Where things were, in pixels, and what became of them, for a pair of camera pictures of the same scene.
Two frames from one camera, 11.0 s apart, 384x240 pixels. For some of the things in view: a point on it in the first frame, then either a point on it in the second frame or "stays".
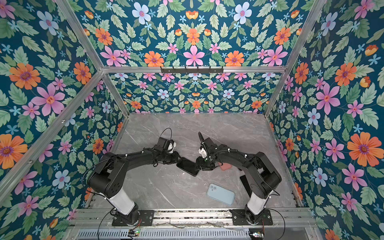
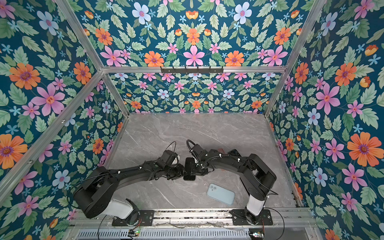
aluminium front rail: x=282 y=218 stays
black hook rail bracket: x=185 y=70 stays
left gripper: x=175 y=158 → x=181 y=172
